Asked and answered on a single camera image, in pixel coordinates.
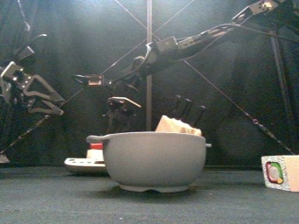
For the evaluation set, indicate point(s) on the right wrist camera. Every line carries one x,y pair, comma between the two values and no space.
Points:
95,80

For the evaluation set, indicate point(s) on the white frame foot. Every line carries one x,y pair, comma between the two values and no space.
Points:
4,159

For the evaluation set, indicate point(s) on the small white green box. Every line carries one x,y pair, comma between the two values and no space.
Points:
282,173

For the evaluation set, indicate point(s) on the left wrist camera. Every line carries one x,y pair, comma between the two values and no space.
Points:
25,53

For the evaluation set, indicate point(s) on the white toy rice block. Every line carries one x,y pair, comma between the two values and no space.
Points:
95,155

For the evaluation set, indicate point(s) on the white toy plate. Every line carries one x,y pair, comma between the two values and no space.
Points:
83,167

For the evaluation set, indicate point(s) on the grey metal frame pole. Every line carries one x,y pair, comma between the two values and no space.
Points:
148,17

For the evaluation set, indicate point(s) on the red toy salmon slice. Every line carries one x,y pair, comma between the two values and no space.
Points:
96,146

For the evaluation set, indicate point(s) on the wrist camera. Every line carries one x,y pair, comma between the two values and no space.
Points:
95,80
25,53

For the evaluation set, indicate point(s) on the pale wooden knife block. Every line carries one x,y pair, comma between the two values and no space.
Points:
172,126

